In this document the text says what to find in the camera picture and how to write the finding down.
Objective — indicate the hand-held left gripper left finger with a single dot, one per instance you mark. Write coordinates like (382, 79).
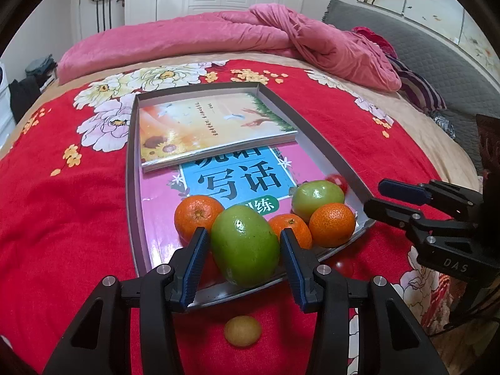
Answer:
(193, 269)

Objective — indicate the red floral blanket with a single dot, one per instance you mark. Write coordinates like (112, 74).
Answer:
(58, 222)

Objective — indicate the red cherry tomato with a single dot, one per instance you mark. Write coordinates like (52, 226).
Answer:
(343, 266)
(338, 182)

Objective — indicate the white door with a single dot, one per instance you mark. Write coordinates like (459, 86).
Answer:
(84, 15)

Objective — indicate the red crumpled cloth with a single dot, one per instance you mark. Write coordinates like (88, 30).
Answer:
(371, 37)

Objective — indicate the silver crumpled bag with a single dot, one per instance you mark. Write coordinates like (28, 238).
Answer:
(444, 124)

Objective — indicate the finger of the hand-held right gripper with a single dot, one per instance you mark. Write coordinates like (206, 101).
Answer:
(386, 211)
(398, 189)

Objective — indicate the large green jujube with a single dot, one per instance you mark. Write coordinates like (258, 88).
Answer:
(245, 246)

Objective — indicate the grey quilted headboard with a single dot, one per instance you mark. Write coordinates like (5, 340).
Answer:
(449, 78)

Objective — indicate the small yellowish longan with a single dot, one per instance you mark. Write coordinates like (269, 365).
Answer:
(242, 331)

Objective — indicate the tree wall painting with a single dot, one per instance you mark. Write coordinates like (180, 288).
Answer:
(429, 4)

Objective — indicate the pink duvet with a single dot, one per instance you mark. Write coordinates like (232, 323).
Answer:
(175, 39)

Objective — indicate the sunflower cover book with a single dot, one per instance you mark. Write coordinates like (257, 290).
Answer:
(203, 125)

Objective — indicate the grey shallow cardboard box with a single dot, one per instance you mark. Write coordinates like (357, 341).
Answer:
(131, 187)

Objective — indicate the pink exercise book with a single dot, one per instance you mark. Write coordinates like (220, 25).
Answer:
(156, 211)

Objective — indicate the small green jujube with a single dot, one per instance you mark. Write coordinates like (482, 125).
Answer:
(316, 199)

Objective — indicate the white drawer cabinet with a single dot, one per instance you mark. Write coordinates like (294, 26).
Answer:
(6, 97)

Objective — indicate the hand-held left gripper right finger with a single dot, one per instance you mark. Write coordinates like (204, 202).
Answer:
(295, 271)

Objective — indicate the orange mandarin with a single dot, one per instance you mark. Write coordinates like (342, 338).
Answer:
(332, 224)
(293, 226)
(197, 216)

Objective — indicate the striped purple pillow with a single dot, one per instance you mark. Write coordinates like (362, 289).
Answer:
(418, 86)

